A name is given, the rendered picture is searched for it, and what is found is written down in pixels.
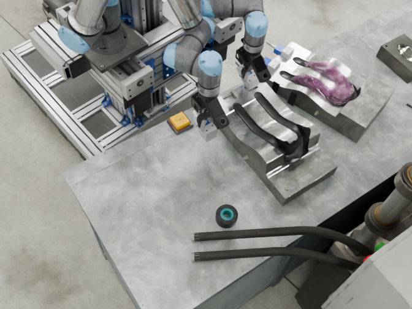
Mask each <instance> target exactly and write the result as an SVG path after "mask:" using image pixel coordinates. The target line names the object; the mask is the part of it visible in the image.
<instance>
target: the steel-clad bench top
mask: <svg viewBox="0 0 412 309"><path fill-rule="evenodd" d="M402 34H405V35H406V36H408V37H409V38H410V39H411V40H412V0H407V1H405V2H403V3H401V4H399V5H397V6H395V7H393V8H391V9H389V10H387V11H385V12H383V13H381V14H379V15H377V16H375V17H373V18H371V19H369V20H367V21H365V22H363V23H361V24H359V25H357V26H355V27H353V28H351V29H349V30H347V31H345V32H343V33H341V34H339V35H337V36H335V37H333V38H331V39H329V40H327V41H325V42H323V43H321V44H319V45H317V46H315V47H313V48H311V49H309V50H308V51H309V52H312V53H314V54H318V55H328V56H333V57H334V58H337V59H338V60H339V61H341V62H342V63H343V64H344V65H345V66H346V67H348V68H349V69H350V70H351V71H353V72H354V73H355V74H356V75H358V76H359V77H361V78H363V79H364V80H366V79H368V78H369V76H370V75H371V76H373V77H375V78H377V79H378V80H380V81H382V82H384V83H385V84H387V85H389V86H391V87H393V88H394V89H395V91H394V93H393V94H392V96H391V98H390V99H389V101H388V103H387V104H386V106H385V107H384V109H383V110H382V111H381V113H380V114H379V115H378V116H377V117H376V119H375V120H374V122H373V123H372V124H371V125H370V127H369V128H368V129H367V130H366V132H365V133H364V135H363V136H362V137H361V138H360V140H359V141H358V143H355V142H353V141H352V140H350V139H349V138H347V137H345V136H344V135H342V134H341V133H339V132H337V131H336V130H334V129H332V128H331V127H330V126H328V125H326V124H324V123H323V122H322V121H319V120H318V119H317V118H315V117H313V116H312V115H310V114H309V113H307V112H305V111H304V110H302V109H300V108H299V107H297V106H296V105H294V106H292V105H290V104H288V101H287V100H286V99H284V98H283V97H281V96H279V95H278V94H277V96H278V97H279V98H280V99H281V100H282V101H283V103H284V104H285V105H286V106H287V107H288V108H289V109H290V110H291V111H293V112H294V113H296V114H298V115H300V116H302V117H304V118H306V119H308V120H309V121H311V122H312V123H313V124H314V125H315V126H316V127H317V128H318V129H319V130H320V132H321V135H320V137H319V142H318V144H319V146H320V147H321V148H322V149H323V150H324V151H325V152H326V154H327V155H328V156H329V157H330V158H331V159H332V160H333V161H334V163H336V165H337V166H338V167H337V169H336V171H335V173H334V174H333V175H331V176H330V177H329V178H327V179H325V180H324V181H322V182H320V183H319V184H317V185H316V186H314V187H312V188H311V189H309V190H308V191H306V192H304V193H303V194H301V195H300V196H298V197H296V198H295V199H293V200H292V201H290V202H288V203H287V204H286V205H284V206H282V205H281V204H280V203H279V202H278V200H277V199H276V198H275V196H274V195H273V194H272V193H271V192H270V191H269V189H268V188H267V187H266V185H265V184H264V183H263V182H262V181H261V179H260V178H259V177H258V176H257V175H256V173H255V172H254V171H253V170H252V168H251V167H250V166H249V165H248V164H247V162H246V161H245V160H243V159H242V156H241V155H240V154H239V153H238V151H237V150H236V149H235V148H234V147H233V145H232V144H231V143H230V141H228V139H227V138H226V137H225V136H224V134H223V133H222V132H221V131H220V130H219V129H218V132H217V137H215V138H214V139H211V140H210V141H208V142H205V140H204V139H203V138H202V137H201V133H200V132H199V131H198V128H197V127H196V123H195V122H194V120H193V116H194V115H193V114H192V111H195V110H194V108H193V107H192V108H190V109H188V110H186V111H184V114H185V115H186V116H187V117H188V118H189V120H190V121H191V122H192V124H193V128H191V129H188V130H187V131H185V132H183V133H181V134H179V135H176V134H175V133H174V132H173V130H172V129H171V127H170V126H169V125H168V124H167V120H166V121H164V122H162V123H159V124H157V125H156V126H153V127H152V128H150V129H147V130H146V131H143V132H141V133H140V134H137V135H135V136H134V137H131V138H130V139H127V140H125V141H124V142H121V143H119V144H118V145H115V146H114V147H112V148H109V149H108V150H105V151H103V152H102V153H99V154H97V155H96V156H93V157H92V158H89V159H87V160H86V161H83V162H81V163H80V164H77V165H76V166H73V167H71V168H70V169H67V170H65V171H64V172H62V174H63V175H64V178H65V179H66V181H67V182H68V184H69V186H70V187H71V190H72V191H73V193H74V194H75V196H76V198H77V200H78V201H79V203H80V205H81V206H82V209H83V210H84V212H85V213H86V215H87V217H88V219H89V220H90V222H91V224H92V225H93V227H94V229H95V231H96V232H97V234H98V236H99V238H100V239H101V241H102V243H103V244H104V246H105V248H106V250H107V251H108V253H109V255H110V257H111V258H112V260H113V262H114V263H115V265H116V267H117V269H118V270H119V272H120V273H121V276H122V277H123V279H124V281H125V282H126V284H127V286H128V288H129V289H130V291H131V292H132V295H133V296H134V298H135V300H136V301H137V303H138V304H139V307H140V308H141V309H193V308H195V307H196V306H198V305H199V304H201V303H202V302H204V301H205V300H207V299H208V298H210V297H211V296H213V295H214V294H216V293H217V292H219V291H220V290H222V289H223V288H225V287H226V286H228V285H229V284H231V283H232V282H234V281H235V280H237V279H238V278H240V277H241V276H243V275H244V274H246V273H247V272H249V271H250V270H252V269H253V268H255V267H256V266H258V265H259V264H261V263H262V262H264V261H265V260H267V259H268V258H270V257H271V256H266V257H248V258H238V259H220V260H211V261H191V253H196V252H206V251H224V250H241V249H251V248H269V247H286V246H288V245H289V244H291V243H292V242H294V241H295V240H297V239H298V238H300V237H301V236H303V235H290V236H279V237H259V238H240V239H229V240H209V241H198V242H192V241H191V234H192V233H198V232H217V231H236V230H246V229H265V228H275V227H294V226H315V227H316V226H318V225H319V224H321V223H322V222H324V221H325V220H327V219H328V218H330V217H331V216H333V215H334V214H336V213H337V212H339V211H340V210H342V209H343V208H345V207H346V206H348V205H349V204H351V203H352V202H354V201H355V200H357V199H358V198H360V197H361V196H363V195H364V194H366V193H367V192H369V191H370V190H372V189H373V188H375V187H376V186H378V185H379V184H381V183H382V182H384V181H385V180H387V179H388V178H390V177H391V176H393V175H394V174H396V173H397V172H398V171H399V170H400V169H401V168H402V166H403V165H405V164H406V163H408V162H412V108H411V107H409V106H407V105H406V104H409V105H411V106H412V82H410V83H408V84H407V83H406V82H404V81H403V80H402V79H401V78H400V77H399V76H398V75H397V74H396V73H394V72H393V71H392V70H391V69H390V68H388V67H387V66H386V65H385V64H384V63H383V62H382V61H381V60H380V59H378V58H377V57H376V55H377V53H378V51H379V49H380V47H381V46H382V45H383V44H385V43H387V42H389V41H390V40H392V39H395V38H396V37H398V36H400V35H402ZM195 113H196V114H197V116H198V114H200V113H199V112H196V111H195ZM224 204H229V205H232V206H233V207H235V208H236V210H237V212H238V218H237V222H236V224H235V225H234V226H233V227H231V228H223V227H221V226H219V225H218V224H217V222H216V219H215V216H216V211H217V209H218V207H220V206H221V205H224Z"/></svg>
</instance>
